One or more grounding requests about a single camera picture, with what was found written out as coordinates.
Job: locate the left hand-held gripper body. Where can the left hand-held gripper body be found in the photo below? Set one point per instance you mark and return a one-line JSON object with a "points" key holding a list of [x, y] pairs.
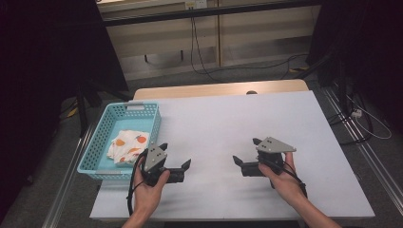
{"points": [[155, 164]]}

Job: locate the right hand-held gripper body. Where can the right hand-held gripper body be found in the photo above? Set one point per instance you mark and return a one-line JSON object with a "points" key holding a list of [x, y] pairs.
{"points": [[269, 152]]}

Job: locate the white cloth with orange print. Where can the white cloth with orange print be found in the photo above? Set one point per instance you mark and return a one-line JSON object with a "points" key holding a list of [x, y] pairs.
{"points": [[126, 145]]}

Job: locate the light blue plastic basket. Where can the light blue plastic basket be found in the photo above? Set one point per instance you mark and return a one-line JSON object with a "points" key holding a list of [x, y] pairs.
{"points": [[104, 139]]}

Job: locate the person's left hand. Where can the person's left hand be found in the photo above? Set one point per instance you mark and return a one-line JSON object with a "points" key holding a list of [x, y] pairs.
{"points": [[147, 196]]}

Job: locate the person's right hand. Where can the person's right hand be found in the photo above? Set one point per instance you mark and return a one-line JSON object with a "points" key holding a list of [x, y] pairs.
{"points": [[283, 186]]}

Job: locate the dark table grommet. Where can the dark table grommet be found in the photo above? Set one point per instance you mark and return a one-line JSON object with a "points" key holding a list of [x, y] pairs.
{"points": [[251, 92]]}

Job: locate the light wooden table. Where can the light wooden table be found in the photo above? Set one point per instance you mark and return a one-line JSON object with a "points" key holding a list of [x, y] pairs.
{"points": [[206, 90]]}

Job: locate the black metal stand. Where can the black metal stand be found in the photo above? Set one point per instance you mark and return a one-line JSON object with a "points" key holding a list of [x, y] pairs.
{"points": [[83, 110]]}

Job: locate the white power adapter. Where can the white power adapter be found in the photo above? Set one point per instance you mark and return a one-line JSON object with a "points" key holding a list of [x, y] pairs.
{"points": [[356, 113]]}

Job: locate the black curtain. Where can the black curtain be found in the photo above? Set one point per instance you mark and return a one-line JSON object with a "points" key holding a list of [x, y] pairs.
{"points": [[38, 79], [364, 47]]}

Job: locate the aluminium floor rail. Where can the aluminium floor rail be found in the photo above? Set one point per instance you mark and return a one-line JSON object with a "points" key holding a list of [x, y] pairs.
{"points": [[374, 152], [63, 186]]}

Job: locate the beige wall cabinet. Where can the beige wall cabinet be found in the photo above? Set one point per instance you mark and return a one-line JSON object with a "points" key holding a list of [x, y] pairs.
{"points": [[247, 38]]}

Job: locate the white wall socket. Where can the white wall socket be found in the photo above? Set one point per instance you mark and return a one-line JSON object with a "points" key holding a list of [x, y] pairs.
{"points": [[195, 4]]}

